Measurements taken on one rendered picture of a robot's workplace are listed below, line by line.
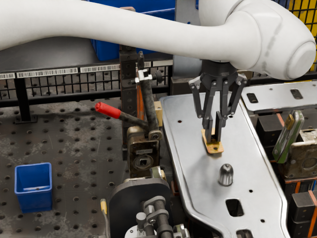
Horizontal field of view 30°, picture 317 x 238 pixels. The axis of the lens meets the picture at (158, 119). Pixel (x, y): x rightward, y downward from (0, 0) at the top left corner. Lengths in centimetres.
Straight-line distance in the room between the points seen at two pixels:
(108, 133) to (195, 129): 50
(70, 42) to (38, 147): 36
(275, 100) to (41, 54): 65
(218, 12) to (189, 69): 49
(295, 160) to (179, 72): 40
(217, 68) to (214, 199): 28
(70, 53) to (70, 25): 67
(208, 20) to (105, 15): 25
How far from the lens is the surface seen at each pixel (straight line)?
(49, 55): 166
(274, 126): 151
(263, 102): 154
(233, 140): 142
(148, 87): 124
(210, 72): 124
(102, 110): 127
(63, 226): 163
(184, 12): 149
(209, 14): 114
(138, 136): 134
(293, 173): 143
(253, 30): 101
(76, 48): 167
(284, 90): 160
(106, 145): 184
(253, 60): 102
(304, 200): 132
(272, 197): 130
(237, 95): 131
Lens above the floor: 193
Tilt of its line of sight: 40 degrees down
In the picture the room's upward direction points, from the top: 1 degrees clockwise
